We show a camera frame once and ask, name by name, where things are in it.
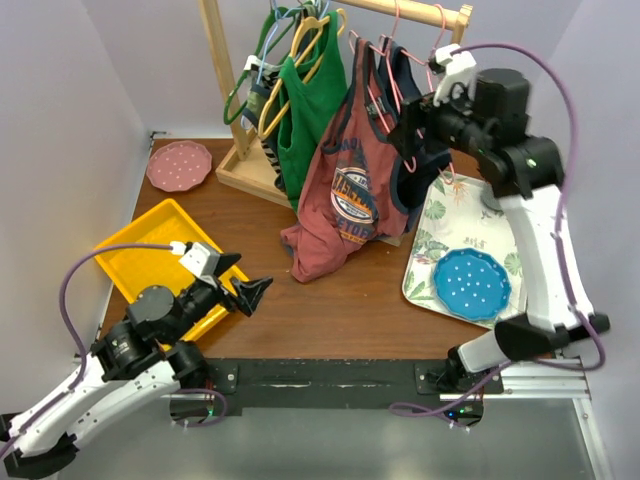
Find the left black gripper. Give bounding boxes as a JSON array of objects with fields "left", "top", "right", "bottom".
[{"left": 165, "top": 252, "right": 273, "bottom": 343}]

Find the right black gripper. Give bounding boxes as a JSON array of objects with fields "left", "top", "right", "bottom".
[{"left": 389, "top": 76, "right": 495, "bottom": 160}]

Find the pink wire hanger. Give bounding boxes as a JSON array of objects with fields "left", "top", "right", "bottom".
[
  {"left": 382, "top": 4, "right": 457, "bottom": 187},
  {"left": 347, "top": 0, "right": 419, "bottom": 174}
]

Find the red tank top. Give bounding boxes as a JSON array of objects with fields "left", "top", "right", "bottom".
[{"left": 281, "top": 38, "right": 408, "bottom": 283}]

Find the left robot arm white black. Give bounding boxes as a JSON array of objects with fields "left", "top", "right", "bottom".
[{"left": 1, "top": 252, "right": 273, "bottom": 479}]

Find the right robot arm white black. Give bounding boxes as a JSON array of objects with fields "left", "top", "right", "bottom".
[{"left": 388, "top": 68, "right": 611, "bottom": 393}]

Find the navy blue tank top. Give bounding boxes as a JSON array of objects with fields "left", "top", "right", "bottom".
[{"left": 378, "top": 38, "right": 452, "bottom": 233}]

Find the green tank top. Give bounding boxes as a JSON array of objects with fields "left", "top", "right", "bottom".
[{"left": 277, "top": 11, "right": 347, "bottom": 210}]

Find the yellow hanger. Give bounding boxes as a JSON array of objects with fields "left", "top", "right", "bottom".
[{"left": 256, "top": 8, "right": 348, "bottom": 140}]

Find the light blue hanger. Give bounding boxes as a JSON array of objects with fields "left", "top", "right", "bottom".
[{"left": 240, "top": 1, "right": 329, "bottom": 130}]

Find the green hanger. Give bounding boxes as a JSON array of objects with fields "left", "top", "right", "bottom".
[{"left": 223, "top": 2, "right": 307, "bottom": 126}]

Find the grey mug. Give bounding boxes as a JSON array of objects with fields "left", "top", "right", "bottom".
[{"left": 480, "top": 183, "right": 502, "bottom": 212}]

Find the yellow plastic tray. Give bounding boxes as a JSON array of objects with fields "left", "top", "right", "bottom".
[{"left": 91, "top": 198, "right": 251, "bottom": 344}]

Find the wooden clothes rack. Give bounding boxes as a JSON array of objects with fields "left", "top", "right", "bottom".
[{"left": 197, "top": 0, "right": 474, "bottom": 247}]

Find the pink dotted plate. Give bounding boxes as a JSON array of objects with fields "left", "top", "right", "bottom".
[{"left": 146, "top": 140, "right": 212, "bottom": 193}]

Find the zebra pattern garment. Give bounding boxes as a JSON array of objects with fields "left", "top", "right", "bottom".
[{"left": 243, "top": 57, "right": 287, "bottom": 194}]

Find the blue dotted plate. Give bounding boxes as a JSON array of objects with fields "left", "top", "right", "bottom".
[{"left": 432, "top": 248, "right": 512, "bottom": 322}]

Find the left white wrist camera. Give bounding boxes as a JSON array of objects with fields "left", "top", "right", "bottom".
[{"left": 169, "top": 241, "right": 225, "bottom": 283}]

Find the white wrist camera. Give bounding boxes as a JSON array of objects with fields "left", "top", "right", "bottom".
[
  {"left": 429, "top": 43, "right": 477, "bottom": 107},
  {"left": 169, "top": 241, "right": 225, "bottom": 283}
]

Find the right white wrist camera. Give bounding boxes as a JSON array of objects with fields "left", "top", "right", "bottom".
[{"left": 429, "top": 43, "right": 477, "bottom": 107}]

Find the black mounting base plate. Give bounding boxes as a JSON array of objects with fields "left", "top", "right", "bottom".
[{"left": 208, "top": 358, "right": 484, "bottom": 416}]

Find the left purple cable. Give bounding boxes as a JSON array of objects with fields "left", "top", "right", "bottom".
[{"left": 0, "top": 242, "right": 229, "bottom": 459}]

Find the purple cable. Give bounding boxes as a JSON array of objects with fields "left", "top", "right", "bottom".
[
  {"left": 0, "top": 242, "right": 229, "bottom": 459},
  {"left": 388, "top": 42, "right": 607, "bottom": 419}
]

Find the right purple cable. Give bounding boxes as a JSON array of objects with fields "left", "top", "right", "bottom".
[{"left": 388, "top": 42, "right": 607, "bottom": 419}]

